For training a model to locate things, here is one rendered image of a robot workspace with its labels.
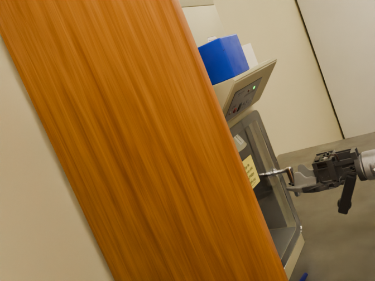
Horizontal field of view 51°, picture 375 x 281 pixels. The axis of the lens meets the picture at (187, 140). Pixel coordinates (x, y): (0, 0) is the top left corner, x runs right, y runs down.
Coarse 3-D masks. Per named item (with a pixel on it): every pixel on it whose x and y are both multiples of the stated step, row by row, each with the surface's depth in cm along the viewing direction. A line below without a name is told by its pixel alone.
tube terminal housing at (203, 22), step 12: (192, 12) 99; (204, 12) 105; (216, 12) 111; (192, 24) 98; (204, 24) 103; (216, 24) 109; (204, 36) 101; (252, 108) 115; (300, 240) 120; (300, 252) 118; (288, 264) 108; (288, 276) 107
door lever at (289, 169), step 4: (288, 168) 111; (292, 168) 111; (276, 172) 113; (280, 172) 112; (284, 172) 112; (288, 172) 111; (292, 172) 111; (276, 176) 113; (288, 176) 111; (292, 176) 111; (292, 180) 111; (292, 184) 111; (296, 192) 112; (296, 196) 112
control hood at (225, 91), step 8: (264, 64) 99; (272, 64) 105; (248, 72) 89; (256, 72) 94; (264, 72) 101; (232, 80) 82; (240, 80) 85; (248, 80) 91; (264, 80) 106; (216, 88) 84; (224, 88) 83; (232, 88) 83; (240, 88) 88; (264, 88) 112; (224, 96) 84; (232, 96) 86; (256, 96) 108; (224, 104) 85; (224, 112) 87; (240, 112) 100
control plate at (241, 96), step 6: (252, 84) 96; (258, 84) 102; (240, 90) 89; (246, 90) 94; (252, 90) 99; (234, 96) 87; (240, 96) 91; (246, 96) 97; (252, 96) 103; (234, 102) 90; (240, 102) 94; (234, 108) 92; (240, 108) 97; (228, 114) 90; (234, 114) 96; (228, 120) 93
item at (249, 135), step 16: (256, 112) 113; (240, 128) 102; (256, 128) 111; (240, 144) 100; (256, 144) 108; (256, 160) 105; (272, 160) 114; (272, 176) 111; (256, 192) 101; (272, 192) 109; (288, 192) 118; (272, 208) 106; (288, 208) 115; (272, 224) 104; (288, 224) 112; (288, 240) 109; (288, 256) 107
